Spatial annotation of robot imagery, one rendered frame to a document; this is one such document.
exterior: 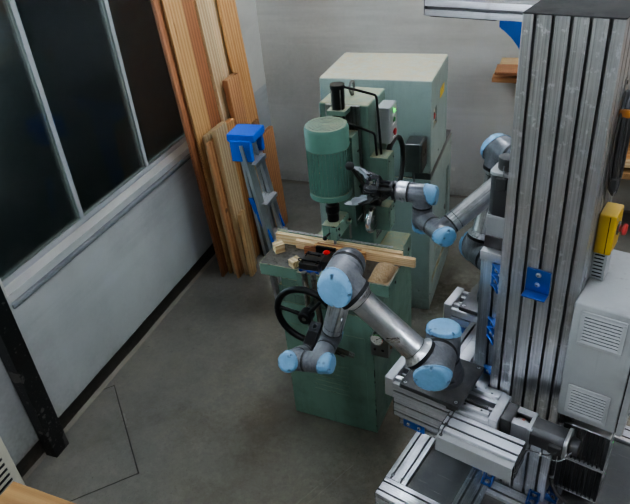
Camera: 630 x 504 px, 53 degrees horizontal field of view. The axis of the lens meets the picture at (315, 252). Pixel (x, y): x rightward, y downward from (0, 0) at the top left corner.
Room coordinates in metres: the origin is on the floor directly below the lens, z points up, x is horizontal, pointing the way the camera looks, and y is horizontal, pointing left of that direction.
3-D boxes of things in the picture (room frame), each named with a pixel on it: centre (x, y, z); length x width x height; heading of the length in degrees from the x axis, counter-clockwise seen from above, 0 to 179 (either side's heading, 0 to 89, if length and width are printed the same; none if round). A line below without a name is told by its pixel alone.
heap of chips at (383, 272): (2.16, -0.27, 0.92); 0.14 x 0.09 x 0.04; 153
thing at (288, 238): (2.37, -0.10, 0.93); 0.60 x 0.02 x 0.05; 63
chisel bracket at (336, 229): (2.37, -0.10, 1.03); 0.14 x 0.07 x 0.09; 153
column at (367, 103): (2.61, -0.22, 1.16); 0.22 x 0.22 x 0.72; 63
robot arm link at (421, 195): (2.06, -0.41, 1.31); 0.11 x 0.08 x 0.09; 63
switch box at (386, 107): (2.57, -0.36, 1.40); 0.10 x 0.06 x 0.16; 153
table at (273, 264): (2.26, -0.04, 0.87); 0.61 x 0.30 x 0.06; 63
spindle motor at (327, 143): (2.35, -0.09, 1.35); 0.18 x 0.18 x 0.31
